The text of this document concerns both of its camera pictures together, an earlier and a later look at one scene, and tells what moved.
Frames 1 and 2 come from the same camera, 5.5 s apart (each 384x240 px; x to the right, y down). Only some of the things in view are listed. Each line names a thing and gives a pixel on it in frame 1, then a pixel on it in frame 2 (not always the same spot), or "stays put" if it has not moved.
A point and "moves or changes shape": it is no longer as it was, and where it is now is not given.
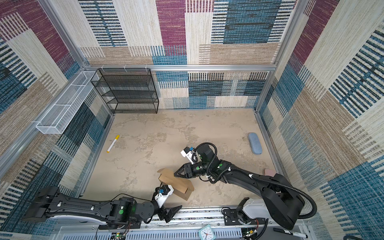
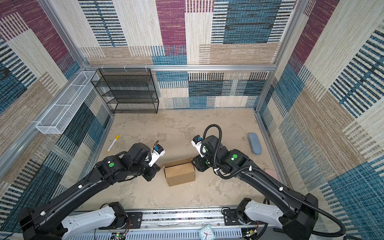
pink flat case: x=270 y=172 stays put
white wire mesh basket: x=57 y=119 stays put
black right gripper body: x=196 y=169 -> x=204 y=163
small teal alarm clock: x=206 y=233 stays put
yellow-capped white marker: x=117 y=137 stays put
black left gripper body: x=162 y=212 -> x=150 y=172
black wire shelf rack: x=128 y=90 stays put
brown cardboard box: x=182 y=187 moves or changes shape
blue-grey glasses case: x=255 y=143 stays put
